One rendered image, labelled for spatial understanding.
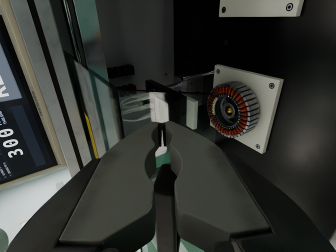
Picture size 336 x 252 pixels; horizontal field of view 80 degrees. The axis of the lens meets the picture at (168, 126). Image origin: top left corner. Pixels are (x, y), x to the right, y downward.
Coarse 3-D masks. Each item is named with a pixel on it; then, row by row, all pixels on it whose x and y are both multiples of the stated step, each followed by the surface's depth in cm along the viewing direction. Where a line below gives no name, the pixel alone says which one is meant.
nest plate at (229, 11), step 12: (228, 0) 37; (240, 0) 35; (252, 0) 33; (264, 0) 32; (276, 0) 30; (288, 0) 29; (300, 0) 28; (228, 12) 38; (240, 12) 35; (252, 12) 34; (264, 12) 32; (276, 12) 31; (288, 12) 29; (300, 12) 29
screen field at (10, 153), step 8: (0, 128) 32; (8, 128) 33; (0, 136) 32; (8, 136) 33; (16, 136) 34; (8, 144) 33; (16, 144) 34; (8, 152) 34; (16, 152) 35; (24, 152) 35
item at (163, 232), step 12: (168, 168) 17; (156, 180) 16; (168, 180) 16; (156, 192) 15; (168, 192) 15; (156, 204) 16; (168, 204) 16; (156, 216) 17; (168, 216) 16; (156, 228) 17; (168, 228) 17; (156, 240) 18; (168, 240) 18
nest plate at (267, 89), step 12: (216, 72) 44; (228, 72) 42; (240, 72) 39; (252, 72) 38; (216, 84) 45; (252, 84) 38; (264, 84) 36; (276, 84) 34; (264, 96) 36; (276, 96) 35; (264, 108) 37; (264, 120) 38; (252, 132) 41; (264, 132) 38; (252, 144) 42; (264, 144) 39
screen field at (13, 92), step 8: (0, 48) 28; (0, 56) 29; (0, 64) 29; (8, 64) 29; (0, 72) 29; (8, 72) 30; (0, 80) 30; (8, 80) 30; (0, 88) 30; (8, 88) 30; (16, 88) 31; (0, 96) 30; (8, 96) 31; (16, 96) 31
